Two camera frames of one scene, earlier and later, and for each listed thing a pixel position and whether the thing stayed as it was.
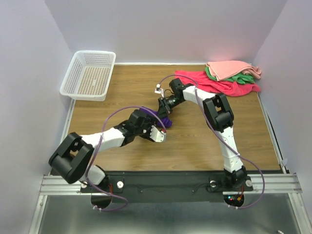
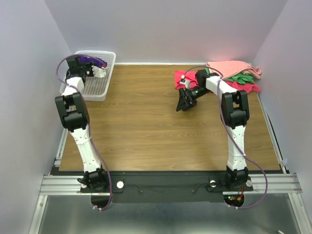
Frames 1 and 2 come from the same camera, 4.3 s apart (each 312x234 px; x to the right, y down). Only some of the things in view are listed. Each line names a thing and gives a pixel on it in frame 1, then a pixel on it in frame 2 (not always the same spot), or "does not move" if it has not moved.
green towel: x=242 y=79 does not move
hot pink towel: x=200 y=79 does not move
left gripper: x=149 y=122 → x=89 y=65
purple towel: x=166 y=121 → x=83 y=59
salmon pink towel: x=221 y=69 does not move
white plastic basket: x=88 y=76 does not move
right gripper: x=164 y=109 → x=185 y=103
